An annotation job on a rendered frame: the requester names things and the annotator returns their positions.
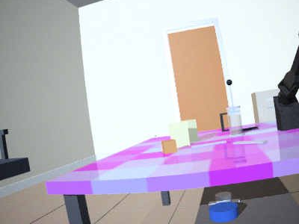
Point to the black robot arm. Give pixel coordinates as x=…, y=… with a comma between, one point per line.
x=290, y=84

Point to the small orange-brown cube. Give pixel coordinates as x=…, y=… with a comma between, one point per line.
x=169, y=146

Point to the grey cylinder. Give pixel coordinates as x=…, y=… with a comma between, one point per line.
x=223, y=197

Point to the blue cylinder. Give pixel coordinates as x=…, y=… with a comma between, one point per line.
x=223, y=212

